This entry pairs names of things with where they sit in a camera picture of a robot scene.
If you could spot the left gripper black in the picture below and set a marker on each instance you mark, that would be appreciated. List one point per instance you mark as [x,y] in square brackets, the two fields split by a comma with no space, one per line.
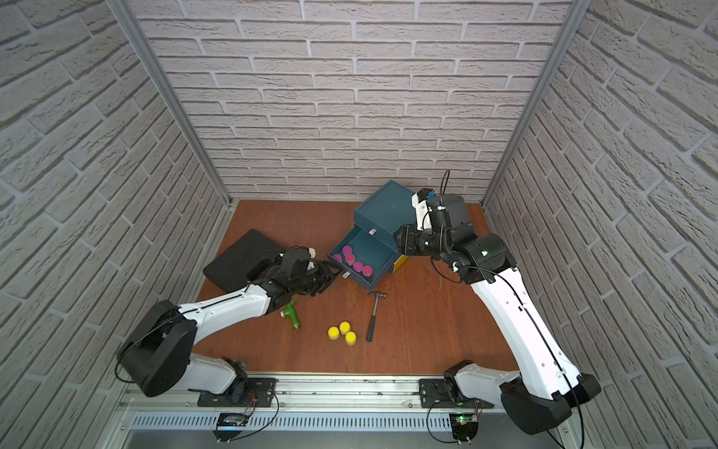
[313,275]

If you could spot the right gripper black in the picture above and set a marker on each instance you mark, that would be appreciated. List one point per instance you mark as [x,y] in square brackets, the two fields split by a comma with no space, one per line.
[407,242]

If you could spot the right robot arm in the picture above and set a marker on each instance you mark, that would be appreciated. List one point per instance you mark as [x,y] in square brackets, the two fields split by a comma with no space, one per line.
[547,387]

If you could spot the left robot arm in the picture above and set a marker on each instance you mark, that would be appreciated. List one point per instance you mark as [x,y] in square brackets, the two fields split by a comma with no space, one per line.
[159,356]

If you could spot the teal drawer cabinet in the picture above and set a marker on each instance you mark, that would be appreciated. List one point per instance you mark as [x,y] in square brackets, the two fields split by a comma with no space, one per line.
[383,213]

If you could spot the green toy drill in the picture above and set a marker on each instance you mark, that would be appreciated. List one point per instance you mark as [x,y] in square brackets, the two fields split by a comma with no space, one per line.
[290,312]

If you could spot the black tool case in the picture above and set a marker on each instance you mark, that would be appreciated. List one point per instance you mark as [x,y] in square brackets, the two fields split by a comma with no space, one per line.
[244,261]

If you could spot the steel claw hammer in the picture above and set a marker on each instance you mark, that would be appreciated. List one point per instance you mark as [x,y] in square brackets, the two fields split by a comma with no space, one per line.
[377,296]

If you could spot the left controller box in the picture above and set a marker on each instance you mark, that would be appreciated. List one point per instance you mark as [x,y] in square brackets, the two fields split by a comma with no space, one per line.
[229,426]

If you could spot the controller box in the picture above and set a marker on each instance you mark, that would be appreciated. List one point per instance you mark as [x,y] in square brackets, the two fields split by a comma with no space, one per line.
[464,428]
[229,426]

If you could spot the right controller box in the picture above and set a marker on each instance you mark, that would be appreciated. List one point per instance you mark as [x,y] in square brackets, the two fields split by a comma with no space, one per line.
[464,428]

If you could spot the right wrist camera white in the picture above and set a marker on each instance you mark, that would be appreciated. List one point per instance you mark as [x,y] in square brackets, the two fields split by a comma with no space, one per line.
[419,203]

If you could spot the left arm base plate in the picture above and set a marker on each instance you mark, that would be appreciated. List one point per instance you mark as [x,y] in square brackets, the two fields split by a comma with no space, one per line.
[249,392]

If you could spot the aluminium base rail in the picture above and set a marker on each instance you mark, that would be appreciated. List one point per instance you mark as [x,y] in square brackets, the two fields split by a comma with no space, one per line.
[310,402]

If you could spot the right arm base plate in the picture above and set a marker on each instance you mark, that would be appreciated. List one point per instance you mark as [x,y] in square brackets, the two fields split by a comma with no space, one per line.
[445,393]

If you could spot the right corner aluminium post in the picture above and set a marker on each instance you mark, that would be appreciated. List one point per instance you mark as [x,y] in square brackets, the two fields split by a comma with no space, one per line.
[565,36]

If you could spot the corner aluminium post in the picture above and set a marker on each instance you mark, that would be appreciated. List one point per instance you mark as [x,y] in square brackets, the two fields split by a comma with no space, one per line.
[565,36]
[131,27]

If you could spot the left corner aluminium post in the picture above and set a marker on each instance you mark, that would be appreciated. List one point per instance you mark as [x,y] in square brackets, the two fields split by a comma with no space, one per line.
[131,27]

